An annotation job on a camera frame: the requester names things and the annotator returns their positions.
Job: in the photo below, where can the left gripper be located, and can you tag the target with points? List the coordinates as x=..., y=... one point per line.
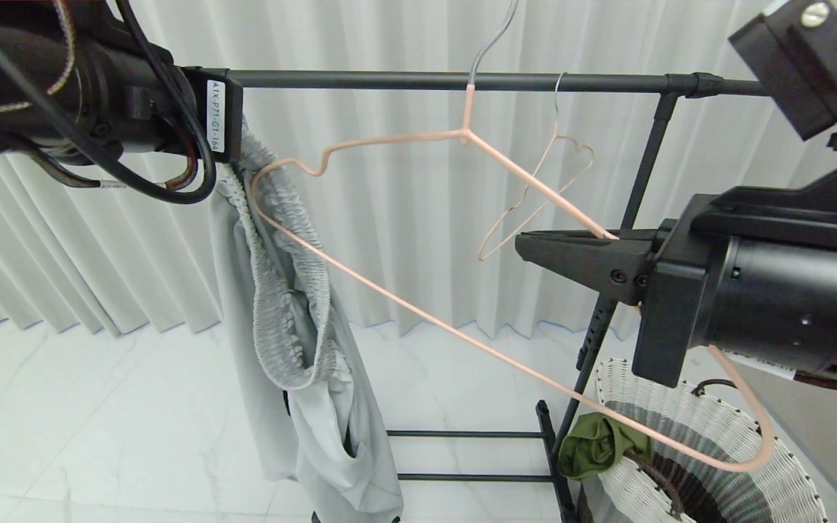
x=150, y=94

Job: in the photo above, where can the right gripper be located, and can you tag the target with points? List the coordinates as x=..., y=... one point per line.
x=774, y=290

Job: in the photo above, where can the pink clothes hanger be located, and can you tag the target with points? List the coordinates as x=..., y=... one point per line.
x=535, y=185
x=389, y=136

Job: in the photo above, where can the pale grey shorts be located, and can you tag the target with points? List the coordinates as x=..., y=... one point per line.
x=317, y=407

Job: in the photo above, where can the black clothes rack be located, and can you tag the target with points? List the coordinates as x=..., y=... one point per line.
x=389, y=79

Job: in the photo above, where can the white laundry basket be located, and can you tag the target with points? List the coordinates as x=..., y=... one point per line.
x=760, y=450

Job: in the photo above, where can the green garment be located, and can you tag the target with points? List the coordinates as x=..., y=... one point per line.
x=596, y=444

